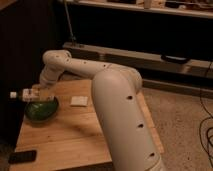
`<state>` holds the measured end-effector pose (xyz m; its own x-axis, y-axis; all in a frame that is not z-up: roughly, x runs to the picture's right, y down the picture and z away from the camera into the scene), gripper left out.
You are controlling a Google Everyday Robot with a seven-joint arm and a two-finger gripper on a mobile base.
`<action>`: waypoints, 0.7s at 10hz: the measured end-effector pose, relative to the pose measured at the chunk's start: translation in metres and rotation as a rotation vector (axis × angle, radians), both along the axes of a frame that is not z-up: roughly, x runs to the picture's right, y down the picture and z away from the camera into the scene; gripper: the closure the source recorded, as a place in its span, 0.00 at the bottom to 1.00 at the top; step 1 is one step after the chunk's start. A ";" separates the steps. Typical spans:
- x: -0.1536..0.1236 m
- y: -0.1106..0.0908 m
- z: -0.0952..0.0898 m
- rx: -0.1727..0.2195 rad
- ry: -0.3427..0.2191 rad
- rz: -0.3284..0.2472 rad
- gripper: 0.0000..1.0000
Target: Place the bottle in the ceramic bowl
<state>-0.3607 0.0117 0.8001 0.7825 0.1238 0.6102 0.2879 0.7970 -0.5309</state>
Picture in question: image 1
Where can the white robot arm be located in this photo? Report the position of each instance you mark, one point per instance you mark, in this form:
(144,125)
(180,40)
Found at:
(114,90)

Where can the wooden shelf unit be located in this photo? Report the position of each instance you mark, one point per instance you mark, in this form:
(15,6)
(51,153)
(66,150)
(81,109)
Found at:
(135,36)

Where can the clear plastic bottle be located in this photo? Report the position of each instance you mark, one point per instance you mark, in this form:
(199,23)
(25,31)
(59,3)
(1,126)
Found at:
(33,95)

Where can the black flat object on shelf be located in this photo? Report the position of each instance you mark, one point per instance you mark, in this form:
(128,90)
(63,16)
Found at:
(177,60)

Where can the green ceramic bowl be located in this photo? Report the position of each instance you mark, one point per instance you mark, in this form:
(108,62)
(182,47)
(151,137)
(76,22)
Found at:
(41,111)

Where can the white square sponge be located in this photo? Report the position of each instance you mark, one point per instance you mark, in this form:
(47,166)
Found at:
(79,101)

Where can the metal pole stand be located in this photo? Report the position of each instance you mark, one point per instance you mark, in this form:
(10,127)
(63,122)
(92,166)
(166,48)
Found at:
(72,36)

